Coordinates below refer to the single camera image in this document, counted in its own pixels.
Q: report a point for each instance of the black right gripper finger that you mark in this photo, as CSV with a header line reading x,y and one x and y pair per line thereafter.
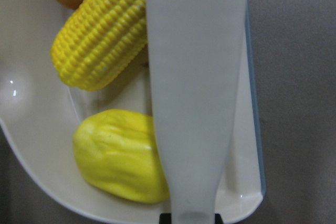
x,y
165,218

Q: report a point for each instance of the beige hand brush black bristles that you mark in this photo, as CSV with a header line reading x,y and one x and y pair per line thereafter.
x,y
194,56

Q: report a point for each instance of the yellow toy corn cob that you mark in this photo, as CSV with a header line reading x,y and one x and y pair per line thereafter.
x,y
98,41

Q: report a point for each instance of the beige plastic dustpan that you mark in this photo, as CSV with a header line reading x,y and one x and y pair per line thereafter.
x,y
39,115

